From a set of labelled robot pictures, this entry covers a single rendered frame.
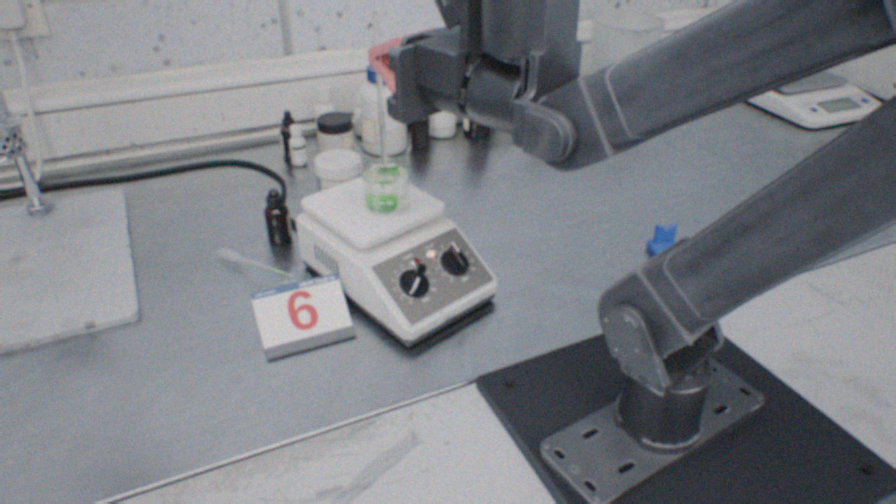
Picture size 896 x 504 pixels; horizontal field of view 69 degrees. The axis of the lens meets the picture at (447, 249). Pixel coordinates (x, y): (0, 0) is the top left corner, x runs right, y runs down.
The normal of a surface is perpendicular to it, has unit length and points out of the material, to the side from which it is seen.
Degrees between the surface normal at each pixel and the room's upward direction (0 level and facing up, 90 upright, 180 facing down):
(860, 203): 97
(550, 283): 0
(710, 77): 93
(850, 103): 11
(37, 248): 0
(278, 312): 40
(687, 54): 88
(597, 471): 2
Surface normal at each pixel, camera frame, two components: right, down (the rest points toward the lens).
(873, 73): -0.93, 0.24
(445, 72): -0.72, 0.36
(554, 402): -0.01, -0.84
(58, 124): 0.43, 0.51
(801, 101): 0.09, -0.72
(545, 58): 0.66, 0.40
